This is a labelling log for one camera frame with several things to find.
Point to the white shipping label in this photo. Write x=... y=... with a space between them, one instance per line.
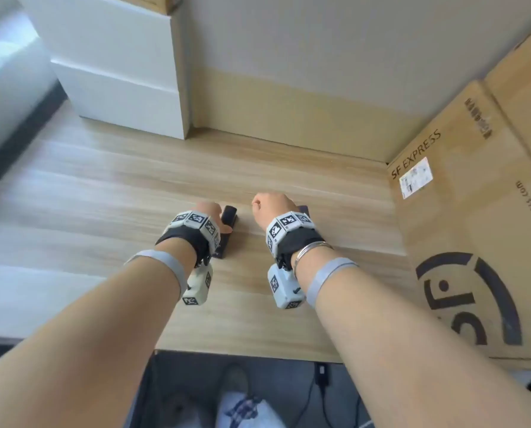
x=416 y=178

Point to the black stapler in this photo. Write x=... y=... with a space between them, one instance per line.
x=229 y=214

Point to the person's right hand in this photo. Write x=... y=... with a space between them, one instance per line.
x=272 y=207

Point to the plain cardboard box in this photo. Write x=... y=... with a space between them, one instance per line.
x=528 y=84

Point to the person's left forearm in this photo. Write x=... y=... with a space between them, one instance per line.
x=82 y=343

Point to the person's shoe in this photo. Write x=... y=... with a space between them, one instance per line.
x=178 y=407
x=235 y=381

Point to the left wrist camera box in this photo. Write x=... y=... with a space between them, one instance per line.
x=198 y=285

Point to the right wrist marker band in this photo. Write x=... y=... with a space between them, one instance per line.
x=292 y=236

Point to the wrist marker band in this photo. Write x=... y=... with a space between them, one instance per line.
x=189 y=231
x=292 y=236

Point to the grey tape band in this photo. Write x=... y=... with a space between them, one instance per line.
x=169 y=262
x=325 y=274

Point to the left wrist marker band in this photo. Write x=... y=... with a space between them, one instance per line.
x=189 y=231

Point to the person's left shoe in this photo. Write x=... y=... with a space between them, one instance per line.
x=178 y=407

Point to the black power adapter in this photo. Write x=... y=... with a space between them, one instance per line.
x=321 y=374

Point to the person's right leg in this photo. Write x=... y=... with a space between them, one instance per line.
x=247 y=412

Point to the person's left hand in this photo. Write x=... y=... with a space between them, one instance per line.
x=207 y=207

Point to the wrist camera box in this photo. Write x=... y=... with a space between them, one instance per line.
x=198 y=285
x=284 y=287

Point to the person's right forearm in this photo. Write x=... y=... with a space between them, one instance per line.
x=403 y=352

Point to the white box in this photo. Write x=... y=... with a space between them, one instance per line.
x=114 y=62

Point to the large printed cardboard box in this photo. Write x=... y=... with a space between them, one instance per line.
x=461 y=227

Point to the dark grey stapler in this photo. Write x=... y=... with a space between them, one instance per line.
x=304 y=209

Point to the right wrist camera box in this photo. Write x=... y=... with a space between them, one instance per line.
x=284 y=287

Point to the person's right shoe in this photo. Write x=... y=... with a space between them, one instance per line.
x=235 y=381

